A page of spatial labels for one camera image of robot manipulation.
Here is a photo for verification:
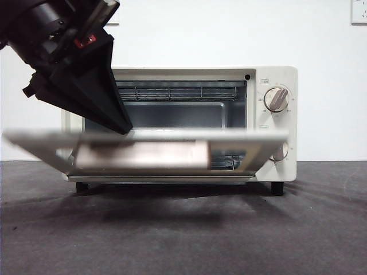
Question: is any beige timer knob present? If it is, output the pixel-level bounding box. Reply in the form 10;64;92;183
271;142;290;163

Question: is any oven door with beige handle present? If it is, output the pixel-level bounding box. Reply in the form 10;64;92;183
2;128;290;178

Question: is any chrome wire oven rack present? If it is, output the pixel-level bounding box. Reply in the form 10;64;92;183
210;154;249;170

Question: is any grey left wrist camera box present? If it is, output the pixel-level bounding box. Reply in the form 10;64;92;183
81;0;120;29

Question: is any white wall socket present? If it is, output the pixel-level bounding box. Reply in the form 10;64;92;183
105;10;120;26
350;0;367;25

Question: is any beige temperature knob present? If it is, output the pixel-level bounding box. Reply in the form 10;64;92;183
263;87;291;112

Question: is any white toaster oven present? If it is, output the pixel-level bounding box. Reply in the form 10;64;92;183
61;65;298;197

